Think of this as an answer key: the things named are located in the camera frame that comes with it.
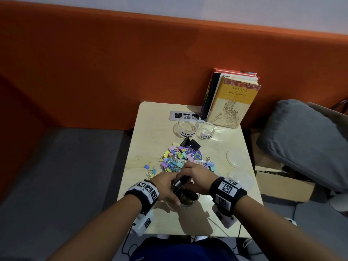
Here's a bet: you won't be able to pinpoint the person's right hand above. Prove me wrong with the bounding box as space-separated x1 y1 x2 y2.
182 161 219 194

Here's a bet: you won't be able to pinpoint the person's left hand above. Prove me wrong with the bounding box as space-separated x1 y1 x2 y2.
148 172 181 207

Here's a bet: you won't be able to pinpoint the clear jar with black clips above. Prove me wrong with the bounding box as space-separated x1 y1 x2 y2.
166 177 201 211

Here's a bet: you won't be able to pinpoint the black binder clip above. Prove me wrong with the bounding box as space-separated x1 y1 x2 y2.
174 175 194 188

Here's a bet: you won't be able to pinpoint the person's left forearm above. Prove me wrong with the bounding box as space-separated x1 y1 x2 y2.
45 196 144 261

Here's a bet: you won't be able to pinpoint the person's right forearm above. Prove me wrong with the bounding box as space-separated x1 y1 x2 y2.
231 196 341 261

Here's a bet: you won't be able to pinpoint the round purple sticker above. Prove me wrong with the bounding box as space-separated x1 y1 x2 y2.
188 150 209 167

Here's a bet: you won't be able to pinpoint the pile of pastel binder clips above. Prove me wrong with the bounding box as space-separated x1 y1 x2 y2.
158 142 216 173

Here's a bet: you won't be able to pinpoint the large black binder clips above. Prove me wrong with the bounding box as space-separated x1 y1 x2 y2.
180 137 202 150

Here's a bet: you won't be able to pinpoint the black marker wristband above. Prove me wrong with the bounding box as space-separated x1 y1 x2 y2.
124 179 160 216
208 177 248 218

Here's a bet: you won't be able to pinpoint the wooden side table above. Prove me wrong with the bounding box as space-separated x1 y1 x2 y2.
117 101 264 238

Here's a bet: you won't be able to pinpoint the small clear labelled jar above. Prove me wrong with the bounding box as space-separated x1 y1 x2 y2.
197 122 216 141

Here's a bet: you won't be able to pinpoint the medium clear labelled jar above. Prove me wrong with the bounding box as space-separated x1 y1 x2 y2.
173 114 198 140

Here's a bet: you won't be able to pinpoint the person's blue shorts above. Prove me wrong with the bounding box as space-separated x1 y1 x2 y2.
130 236 240 261

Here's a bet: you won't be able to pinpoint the clear round lid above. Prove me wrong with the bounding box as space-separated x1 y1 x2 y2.
226 147 254 169
227 170 255 191

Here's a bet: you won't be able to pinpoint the grey socket panel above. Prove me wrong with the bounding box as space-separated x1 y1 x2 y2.
170 110 207 122

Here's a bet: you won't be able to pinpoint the black spine book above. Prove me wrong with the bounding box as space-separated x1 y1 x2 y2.
202 72 224 120

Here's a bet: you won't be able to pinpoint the yellow hardcover book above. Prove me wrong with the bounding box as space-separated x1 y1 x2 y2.
207 75 262 130

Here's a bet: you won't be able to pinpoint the brown cardboard box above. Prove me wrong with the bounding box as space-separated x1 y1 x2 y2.
250 129 317 203

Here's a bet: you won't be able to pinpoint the red cover book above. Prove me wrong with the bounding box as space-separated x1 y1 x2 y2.
200 68 260 117

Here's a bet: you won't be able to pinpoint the grey sofa seat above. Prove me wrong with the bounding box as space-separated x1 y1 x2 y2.
0 126 134 261

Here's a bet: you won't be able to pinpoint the grey cushion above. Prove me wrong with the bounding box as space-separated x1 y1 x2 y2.
256 99 348 194

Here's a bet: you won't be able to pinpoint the orange sofa backrest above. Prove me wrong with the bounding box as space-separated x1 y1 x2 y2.
0 0 348 199

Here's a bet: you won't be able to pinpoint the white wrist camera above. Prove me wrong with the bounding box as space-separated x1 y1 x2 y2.
132 213 153 237
213 206 236 229

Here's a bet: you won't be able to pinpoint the black cable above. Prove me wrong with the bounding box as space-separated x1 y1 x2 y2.
121 236 140 256

